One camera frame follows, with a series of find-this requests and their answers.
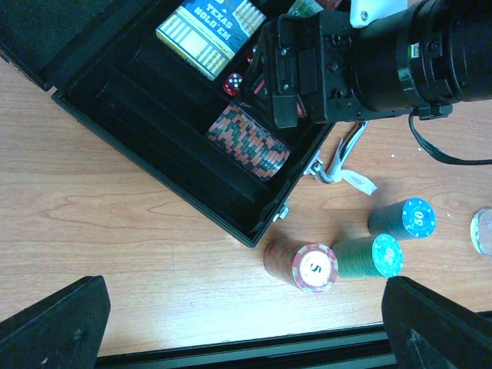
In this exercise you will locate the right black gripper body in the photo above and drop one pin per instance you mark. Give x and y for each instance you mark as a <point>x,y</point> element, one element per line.
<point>324,45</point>

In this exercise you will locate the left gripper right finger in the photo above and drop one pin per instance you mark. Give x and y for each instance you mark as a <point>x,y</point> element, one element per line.
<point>428,330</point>

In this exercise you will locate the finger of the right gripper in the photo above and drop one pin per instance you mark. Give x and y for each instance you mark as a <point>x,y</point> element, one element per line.
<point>276,59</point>

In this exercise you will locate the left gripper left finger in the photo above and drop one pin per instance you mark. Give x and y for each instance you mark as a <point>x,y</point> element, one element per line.
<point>63,330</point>

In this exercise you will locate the red die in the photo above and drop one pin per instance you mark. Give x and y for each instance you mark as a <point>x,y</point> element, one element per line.
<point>251,55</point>
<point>232,84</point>

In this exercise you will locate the dark green poker chip stack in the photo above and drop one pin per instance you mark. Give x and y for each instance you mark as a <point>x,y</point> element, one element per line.
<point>305,8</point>

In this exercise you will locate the blue yellow card deck box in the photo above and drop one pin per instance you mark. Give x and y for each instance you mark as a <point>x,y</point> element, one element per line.
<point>209,34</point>

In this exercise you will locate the clear round dealer button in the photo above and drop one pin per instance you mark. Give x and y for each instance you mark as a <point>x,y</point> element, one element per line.
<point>480,231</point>

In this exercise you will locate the black poker set case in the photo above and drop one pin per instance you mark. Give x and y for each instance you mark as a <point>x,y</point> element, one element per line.
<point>106,67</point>

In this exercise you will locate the black triangular dealer badge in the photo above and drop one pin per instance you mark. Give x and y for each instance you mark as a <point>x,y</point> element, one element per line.
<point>260,89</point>

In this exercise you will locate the red poker chip stack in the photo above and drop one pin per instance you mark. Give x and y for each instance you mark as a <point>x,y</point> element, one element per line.
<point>330,4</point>

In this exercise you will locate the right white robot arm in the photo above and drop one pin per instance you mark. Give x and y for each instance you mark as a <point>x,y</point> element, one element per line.
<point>423,59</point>

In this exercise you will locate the light green poker chip stack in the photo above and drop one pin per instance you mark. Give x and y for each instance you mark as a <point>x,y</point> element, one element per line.
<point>377,256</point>

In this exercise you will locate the light blue poker chip stack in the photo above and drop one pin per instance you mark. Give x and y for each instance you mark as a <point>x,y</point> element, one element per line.
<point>406,220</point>

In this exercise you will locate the orange white poker chip stack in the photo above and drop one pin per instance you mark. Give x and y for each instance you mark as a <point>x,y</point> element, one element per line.
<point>311,267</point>

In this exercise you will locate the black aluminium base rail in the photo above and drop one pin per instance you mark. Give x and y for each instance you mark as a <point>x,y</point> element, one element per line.
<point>357,347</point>

